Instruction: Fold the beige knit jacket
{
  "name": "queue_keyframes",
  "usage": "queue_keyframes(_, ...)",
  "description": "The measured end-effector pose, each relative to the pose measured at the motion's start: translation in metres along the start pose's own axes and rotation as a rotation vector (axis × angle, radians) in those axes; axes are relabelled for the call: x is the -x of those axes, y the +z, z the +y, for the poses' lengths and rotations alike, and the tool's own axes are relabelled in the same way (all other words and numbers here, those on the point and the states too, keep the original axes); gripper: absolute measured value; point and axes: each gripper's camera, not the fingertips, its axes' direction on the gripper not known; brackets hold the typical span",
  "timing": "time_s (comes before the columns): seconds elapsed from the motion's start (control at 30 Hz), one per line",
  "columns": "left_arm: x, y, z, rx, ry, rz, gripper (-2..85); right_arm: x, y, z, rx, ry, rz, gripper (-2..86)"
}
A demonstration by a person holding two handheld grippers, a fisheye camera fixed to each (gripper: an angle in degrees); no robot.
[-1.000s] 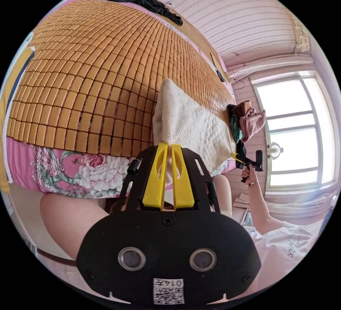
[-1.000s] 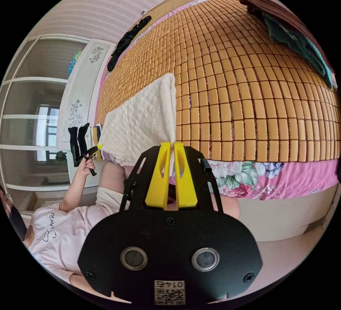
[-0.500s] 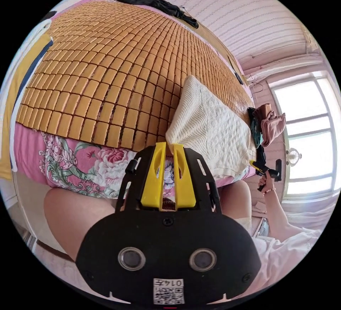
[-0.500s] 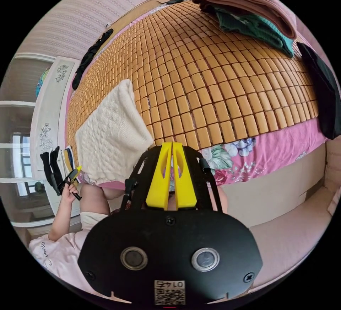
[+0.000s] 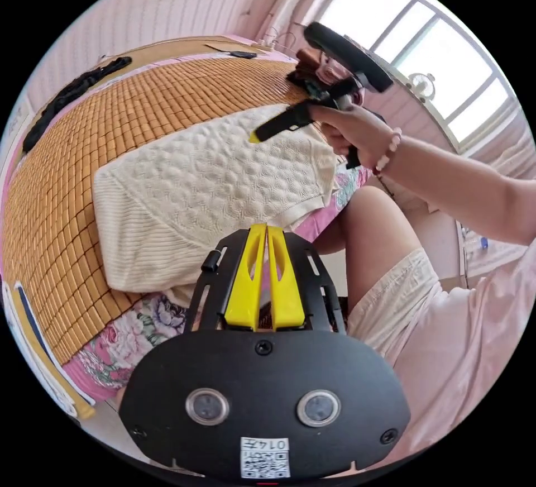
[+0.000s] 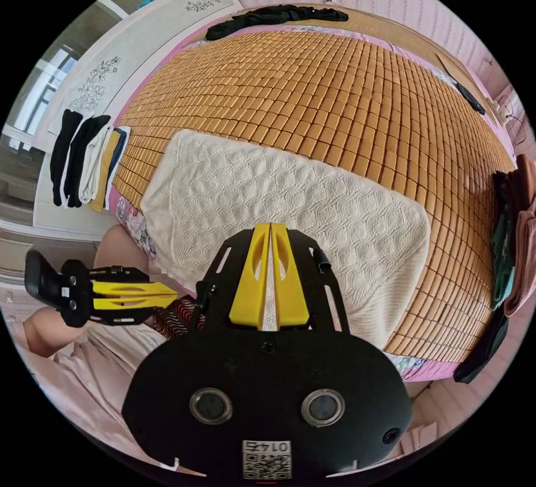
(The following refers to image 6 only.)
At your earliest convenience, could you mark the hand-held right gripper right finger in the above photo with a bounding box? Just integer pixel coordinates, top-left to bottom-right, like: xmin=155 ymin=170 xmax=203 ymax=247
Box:
xmin=271 ymin=222 xmax=311 ymax=326

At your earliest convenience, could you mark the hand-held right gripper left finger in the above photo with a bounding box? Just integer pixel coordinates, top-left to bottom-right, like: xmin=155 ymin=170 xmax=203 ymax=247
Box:
xmin=228 ymin=223 xmax=272 ymax=326

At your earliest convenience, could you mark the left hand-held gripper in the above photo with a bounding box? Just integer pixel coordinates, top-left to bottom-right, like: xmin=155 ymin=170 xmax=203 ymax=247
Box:
xmin=61 ymin=260 xmax=180 ymax=327

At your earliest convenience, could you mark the beige knit jacket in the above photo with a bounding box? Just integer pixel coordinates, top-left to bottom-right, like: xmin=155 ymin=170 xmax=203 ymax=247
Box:
xmin=140 ymin=128 xmax=433 ymax=350

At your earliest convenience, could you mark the person's left hand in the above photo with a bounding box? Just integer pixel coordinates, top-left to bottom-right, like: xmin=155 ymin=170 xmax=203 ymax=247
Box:
xmin=23 ymin=305 xmax=89 ymax=357

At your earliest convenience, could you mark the person's body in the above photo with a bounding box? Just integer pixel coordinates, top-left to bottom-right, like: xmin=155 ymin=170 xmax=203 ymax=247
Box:
xmin=9 ymin=225 xmax=207 ymax=469

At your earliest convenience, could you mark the bed with woven mat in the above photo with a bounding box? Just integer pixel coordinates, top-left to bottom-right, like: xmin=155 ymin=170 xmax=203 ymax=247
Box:
xmin=105 ymin=3 xmax=521 ymax=384

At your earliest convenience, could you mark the window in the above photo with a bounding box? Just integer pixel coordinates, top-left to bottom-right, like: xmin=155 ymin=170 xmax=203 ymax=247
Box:
xmin=0 ymin=46 xmax=81 ymax=154

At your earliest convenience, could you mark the small black cloth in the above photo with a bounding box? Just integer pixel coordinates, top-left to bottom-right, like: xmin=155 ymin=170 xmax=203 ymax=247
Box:
xmin=453 ymin=82 xmax=487 ymax=116

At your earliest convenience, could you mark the long black garment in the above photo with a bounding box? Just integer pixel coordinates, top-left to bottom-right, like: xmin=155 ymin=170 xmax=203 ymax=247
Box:
xmin=204 ymin=4 xmax=350 ymax=42

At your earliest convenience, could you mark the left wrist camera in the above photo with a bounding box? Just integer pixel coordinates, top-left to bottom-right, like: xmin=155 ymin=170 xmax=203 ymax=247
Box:
xmin=24 ymin=250 xmax=64 ymax=310

